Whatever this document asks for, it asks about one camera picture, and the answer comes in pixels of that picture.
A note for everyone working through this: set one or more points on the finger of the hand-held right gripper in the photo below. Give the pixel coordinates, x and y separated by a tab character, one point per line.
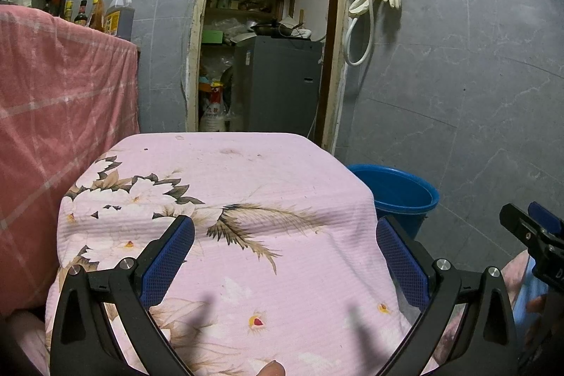
517	222
547	216

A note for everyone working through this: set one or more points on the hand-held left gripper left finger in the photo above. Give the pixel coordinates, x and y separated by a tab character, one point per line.
167	261

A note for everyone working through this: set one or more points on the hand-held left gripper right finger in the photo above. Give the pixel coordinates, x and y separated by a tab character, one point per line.
403	265

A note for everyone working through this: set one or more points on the blue plastic bucket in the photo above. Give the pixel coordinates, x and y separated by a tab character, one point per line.
396	191

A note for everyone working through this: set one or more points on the person's right hand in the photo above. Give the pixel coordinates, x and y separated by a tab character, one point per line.
536	305

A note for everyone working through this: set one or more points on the person's left hand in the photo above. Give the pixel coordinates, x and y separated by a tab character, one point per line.
271	369

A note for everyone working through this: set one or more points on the pink floral blanket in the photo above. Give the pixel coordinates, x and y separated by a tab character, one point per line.
264	182

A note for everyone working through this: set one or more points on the white sack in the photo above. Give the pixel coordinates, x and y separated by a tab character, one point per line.
213	113

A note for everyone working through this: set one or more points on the pink plaid cloth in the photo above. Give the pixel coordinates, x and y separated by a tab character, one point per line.
57	116

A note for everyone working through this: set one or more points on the green box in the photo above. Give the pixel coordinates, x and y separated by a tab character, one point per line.
212	37

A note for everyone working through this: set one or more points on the large cooking oil bottle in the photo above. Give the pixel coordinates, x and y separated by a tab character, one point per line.
120	19

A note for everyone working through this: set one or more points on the black pan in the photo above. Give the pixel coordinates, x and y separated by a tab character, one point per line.
268	28

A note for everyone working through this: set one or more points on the dark sauce bottle red label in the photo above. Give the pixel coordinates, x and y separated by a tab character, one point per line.
81	13

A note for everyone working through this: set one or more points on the cream rubber glove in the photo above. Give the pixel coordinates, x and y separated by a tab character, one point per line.
359	3

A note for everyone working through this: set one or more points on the yellow cap sauce bottle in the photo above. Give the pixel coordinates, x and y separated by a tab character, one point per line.
68	11

